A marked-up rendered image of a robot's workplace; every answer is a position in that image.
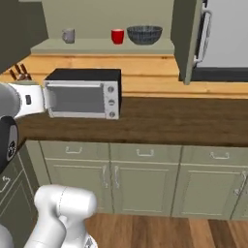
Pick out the open green wall cabinet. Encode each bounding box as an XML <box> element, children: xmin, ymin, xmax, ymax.
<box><xmin>30</xmin><ymin>0</ymin><xmax>176</xmax><ymax>55</ymax></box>

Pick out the grey mug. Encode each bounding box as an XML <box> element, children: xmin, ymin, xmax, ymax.
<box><xmin>61</xmin><ymin>27</ymin><xmax>77</xmax><ymax>45</ymax></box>

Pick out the silver corner cabinet handle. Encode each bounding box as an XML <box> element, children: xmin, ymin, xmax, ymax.
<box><xmin>0</xmin><ymin>175</ymin><xmax>12</xmax><ymax>194</ymax></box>

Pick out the white wall cabinet door handle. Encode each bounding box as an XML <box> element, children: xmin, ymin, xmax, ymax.
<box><xmin>193</xmin><ymin>9</ymin><xmax>213</xmax><ymax>67</ymax></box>

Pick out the green drawer front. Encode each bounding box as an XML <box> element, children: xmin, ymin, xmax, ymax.
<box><xmin>180</xmin><ymin>144</ymin><xmax>248</xmax><ymax>168</ymax></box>
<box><xmin>40</xmin><ymin>140</ymin><xmax>111</xmax><ymax>162</ymax></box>
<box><xmin>109</xmin><ymin>142</ymin><xmax>183</xmax><ymax>165</ymax></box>

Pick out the silver cabinet door handle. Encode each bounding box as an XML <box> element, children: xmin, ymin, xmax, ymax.
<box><xmin>233</xmin><ymin>170</ymin><xmax>248</xmax><ymax>197</ymax></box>
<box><xmin>113</xmin><ymin>165</ymin><xmax>121</xmax><ymax>190</ymax></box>
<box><xmin>102</xmin><ymin>165</ymin><xmax>109</xmax><ymax>189</ymax></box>

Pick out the grey wall appliance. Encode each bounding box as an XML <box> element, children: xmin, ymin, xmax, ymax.
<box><xmin>191</xmin><ymin>0</ymin><xmax>248</xmax><ymax>83</ymax></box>

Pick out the wooden knife block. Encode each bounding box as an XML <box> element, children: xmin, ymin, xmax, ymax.
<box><xmin>8</xmin><ymin>63</ymin><xmax>33</xmax><ymax>82</ymax></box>

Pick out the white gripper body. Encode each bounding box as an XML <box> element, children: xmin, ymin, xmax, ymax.
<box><xmin>32</xmin><ymin>84</ymin><xmax>47</xmax><ymax>115</ymax></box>

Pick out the green base cabinet door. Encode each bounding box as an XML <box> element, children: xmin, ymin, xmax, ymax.
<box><xmin>110</xmin><ymin>161</ymin><xmax>180</xmax><ymax>217</ymax></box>
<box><xmin>171</xmin><ymin>163</ymin><xmax>248</xmax><ymax>221</ymax></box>
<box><xmin>231</xmin><ymin>185</ymin><xmax>248</xmax><ymax>222</ymax></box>
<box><xmin>44</xmin><ymin>158</ymin><xmax>113</xmax><ymax>214</ymax></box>

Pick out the white and black toaster oven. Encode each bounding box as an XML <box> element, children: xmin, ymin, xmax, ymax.
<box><xmin>43</xmin><ymin>68</ymin><xmax>123</xmax><ymax>121</ymax></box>

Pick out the red cup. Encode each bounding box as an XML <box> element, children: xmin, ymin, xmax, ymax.
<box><xmin>110</xmin><ymin>28</ymin><xmax>126</xmax><ymax>46</ymax></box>

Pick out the dark grey bowl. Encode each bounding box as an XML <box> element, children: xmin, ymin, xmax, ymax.
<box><xmin>126</xmin><ymin>25</ymin><xmax>164</xmax><ymax>46</ymax></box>

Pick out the dark green wall cabinet door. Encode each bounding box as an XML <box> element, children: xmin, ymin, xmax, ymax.
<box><xmin>0</xmin><ymin>0</ymin><xmax>49</xmax><ymax>75</ymax></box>

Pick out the silver drawer handle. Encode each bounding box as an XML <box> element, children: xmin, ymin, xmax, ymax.
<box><xmin>65</xmin><ymin>146</ymin><xmax>83</xmax><ymax>155</ymax></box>
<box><xmin>209</xmin><ymin>151</ymin><xmax>231</xmax><ymax>161</ymax></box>
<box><xmin>136</xmin><ymin>148</ymin><xmax>155</xmax><ymax>158</ymax></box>

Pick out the dark green corner cabinet front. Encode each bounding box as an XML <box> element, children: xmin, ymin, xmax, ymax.
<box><xmin>0</xmin><ymin>140</ymin><xmax>42</xmax><ymax>248</ymax></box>

